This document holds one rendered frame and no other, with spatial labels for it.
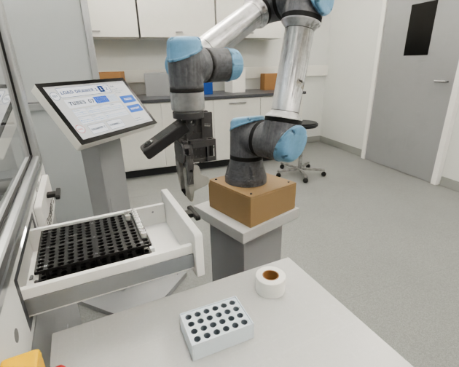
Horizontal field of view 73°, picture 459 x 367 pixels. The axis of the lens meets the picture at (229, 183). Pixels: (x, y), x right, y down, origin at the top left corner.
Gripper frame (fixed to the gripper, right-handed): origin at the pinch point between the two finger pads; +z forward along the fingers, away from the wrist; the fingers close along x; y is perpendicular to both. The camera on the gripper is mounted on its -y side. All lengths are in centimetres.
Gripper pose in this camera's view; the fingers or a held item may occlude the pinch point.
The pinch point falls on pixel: (185, 194)
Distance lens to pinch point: 77.7
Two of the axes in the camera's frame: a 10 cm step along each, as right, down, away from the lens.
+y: 9.0, -1.7, 4.0
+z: 0.2, 9.3, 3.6
